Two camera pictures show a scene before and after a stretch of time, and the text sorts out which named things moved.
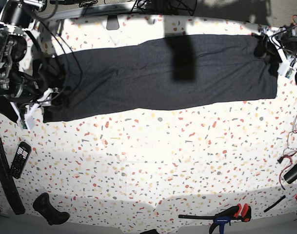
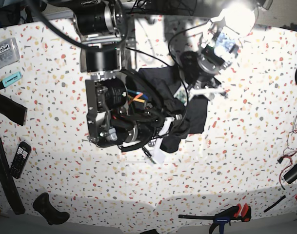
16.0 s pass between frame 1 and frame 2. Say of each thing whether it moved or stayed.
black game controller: stayed
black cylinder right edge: stayed
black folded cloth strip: stayed
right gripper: moved
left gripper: moved
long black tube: stayed
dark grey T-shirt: moved
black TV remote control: stayed
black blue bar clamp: stayed
